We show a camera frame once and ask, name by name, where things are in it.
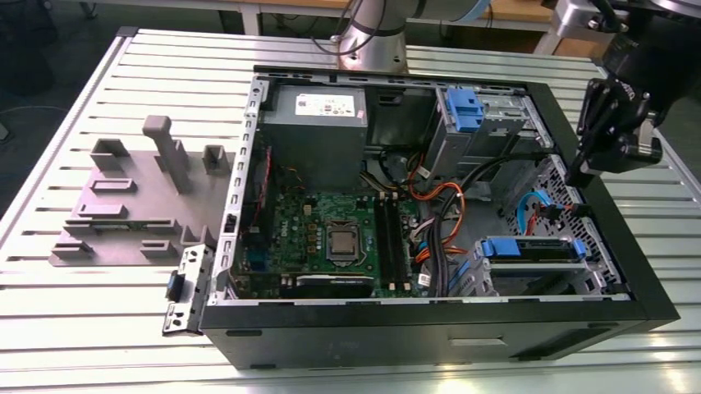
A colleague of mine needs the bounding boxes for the black open PC case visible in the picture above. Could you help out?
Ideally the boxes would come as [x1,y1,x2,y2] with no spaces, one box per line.
[161,63,681,369]

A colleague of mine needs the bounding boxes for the grey parts rack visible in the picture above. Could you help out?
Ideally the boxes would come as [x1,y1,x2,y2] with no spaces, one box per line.
[48,114,240,268]

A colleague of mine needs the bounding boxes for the round silver black wrist camera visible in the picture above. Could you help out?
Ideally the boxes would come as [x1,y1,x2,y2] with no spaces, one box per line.
[615,122,665,173]

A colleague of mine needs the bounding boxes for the grey metal slot bracket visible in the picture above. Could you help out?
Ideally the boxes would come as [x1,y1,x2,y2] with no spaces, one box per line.
[161,244,216,337]

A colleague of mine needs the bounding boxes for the green motherboard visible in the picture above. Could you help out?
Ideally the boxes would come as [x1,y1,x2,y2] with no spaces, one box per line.
[228,190,434,299]

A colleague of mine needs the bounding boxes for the blue drive latch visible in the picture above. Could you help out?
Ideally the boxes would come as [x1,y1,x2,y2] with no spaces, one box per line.
[446,88,486,133]

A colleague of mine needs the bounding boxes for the white framed desk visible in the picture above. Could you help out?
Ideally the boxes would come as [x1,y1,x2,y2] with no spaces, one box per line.
[69,0,351,38]

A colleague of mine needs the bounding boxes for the black CPU socket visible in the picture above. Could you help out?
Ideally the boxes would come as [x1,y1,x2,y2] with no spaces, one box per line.
[322,219,368,268]

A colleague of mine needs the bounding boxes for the orange wire bundle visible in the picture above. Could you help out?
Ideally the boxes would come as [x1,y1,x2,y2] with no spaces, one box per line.
[407,182,470,263]

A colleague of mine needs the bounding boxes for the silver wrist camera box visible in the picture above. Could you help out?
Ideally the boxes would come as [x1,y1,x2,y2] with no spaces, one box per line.
[550,0,615,41]

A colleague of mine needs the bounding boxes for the silver CPU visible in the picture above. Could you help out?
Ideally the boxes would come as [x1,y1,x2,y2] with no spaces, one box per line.
[326,229,360,252]

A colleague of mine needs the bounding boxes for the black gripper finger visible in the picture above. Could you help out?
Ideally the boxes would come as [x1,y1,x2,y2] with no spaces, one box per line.
[566,76,626,189]

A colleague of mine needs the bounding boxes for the green RAM stick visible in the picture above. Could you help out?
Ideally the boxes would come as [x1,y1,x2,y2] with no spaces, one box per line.
[91,221,148,231]

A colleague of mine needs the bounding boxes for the black graphics card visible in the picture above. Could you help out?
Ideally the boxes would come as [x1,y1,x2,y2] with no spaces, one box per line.
[277,273,376,300]

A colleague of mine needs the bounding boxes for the wooden top desk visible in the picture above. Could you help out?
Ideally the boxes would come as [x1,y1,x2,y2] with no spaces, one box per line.
[480,0,554,54]

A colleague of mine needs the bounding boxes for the blue data wire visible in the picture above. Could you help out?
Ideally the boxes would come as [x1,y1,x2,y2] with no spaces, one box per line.
[514,190,554,239]

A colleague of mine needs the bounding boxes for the grey power supply unit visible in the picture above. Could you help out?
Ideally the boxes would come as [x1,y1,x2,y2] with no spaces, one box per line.
[256,84,368,194]

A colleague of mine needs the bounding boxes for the black RAM slot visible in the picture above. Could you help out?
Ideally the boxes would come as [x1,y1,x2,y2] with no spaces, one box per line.
[386,192,412,291]
[374,192,396,291]

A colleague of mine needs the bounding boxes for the orange black power wire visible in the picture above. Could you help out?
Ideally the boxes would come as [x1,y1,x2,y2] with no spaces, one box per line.
[535,203,591,227]

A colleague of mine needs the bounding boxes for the black cable bundle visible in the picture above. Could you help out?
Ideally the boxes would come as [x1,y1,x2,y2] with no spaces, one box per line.
[426,151,548,296]

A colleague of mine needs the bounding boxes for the yellow black power wires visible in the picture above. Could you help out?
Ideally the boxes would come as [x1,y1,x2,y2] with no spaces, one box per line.
[358,170,410,194]

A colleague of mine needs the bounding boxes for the grey metal drive cage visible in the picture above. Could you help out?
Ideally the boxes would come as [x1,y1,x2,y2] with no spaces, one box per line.
[426,85,551,181]

